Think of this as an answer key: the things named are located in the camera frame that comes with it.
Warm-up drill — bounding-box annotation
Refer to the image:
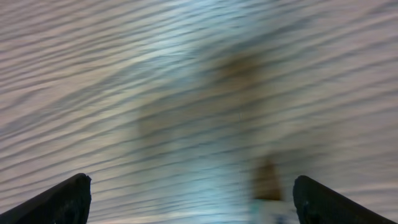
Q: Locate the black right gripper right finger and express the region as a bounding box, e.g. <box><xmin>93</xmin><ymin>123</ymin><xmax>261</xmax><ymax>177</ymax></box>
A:
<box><xmin>293</xmin><ymin>175</ymin><xmax>397</xmax><ymax>224</ymax></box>

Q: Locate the small Kleenex tissue pack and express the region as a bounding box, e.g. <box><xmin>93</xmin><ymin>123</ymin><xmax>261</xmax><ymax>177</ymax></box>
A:
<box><xmin>249</xmin><ymin>199</ymin><xmax>299</xmax><ymax>224</ymax></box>

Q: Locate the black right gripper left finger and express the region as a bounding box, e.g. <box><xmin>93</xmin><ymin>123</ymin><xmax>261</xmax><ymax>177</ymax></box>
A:
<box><xmin>1</xmin><ymin>173</ymin><xmax>91</xmax><ymax>224</ymax></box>

